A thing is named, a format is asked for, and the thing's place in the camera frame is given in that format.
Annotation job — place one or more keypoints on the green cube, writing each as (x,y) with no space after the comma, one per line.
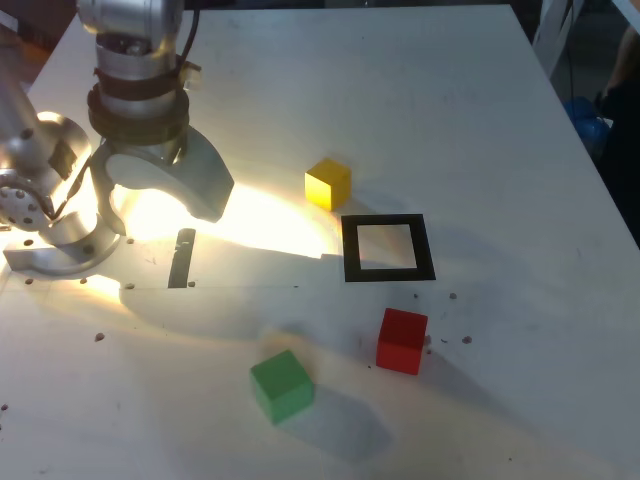
(280,387)

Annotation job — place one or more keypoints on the yellow cube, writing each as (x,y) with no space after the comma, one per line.
(327,185)

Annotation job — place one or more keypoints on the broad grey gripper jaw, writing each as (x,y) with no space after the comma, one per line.
(200,175)

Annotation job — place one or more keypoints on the red cube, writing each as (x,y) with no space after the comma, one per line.
(400,340)

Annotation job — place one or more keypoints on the person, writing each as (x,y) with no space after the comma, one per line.
(625,150)

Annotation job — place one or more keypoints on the white frame behind table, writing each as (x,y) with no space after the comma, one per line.
(552,30)

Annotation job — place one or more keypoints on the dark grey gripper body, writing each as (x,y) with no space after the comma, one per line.
(175,147)

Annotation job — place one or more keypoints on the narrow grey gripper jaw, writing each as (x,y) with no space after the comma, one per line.
(102,195)

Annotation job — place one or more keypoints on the blue object beside table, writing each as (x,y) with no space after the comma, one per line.
(587,122)

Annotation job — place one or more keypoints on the black tape square outline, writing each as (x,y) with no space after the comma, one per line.
(350,250)

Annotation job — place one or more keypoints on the black tape strip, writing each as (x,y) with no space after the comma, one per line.
(181,260)

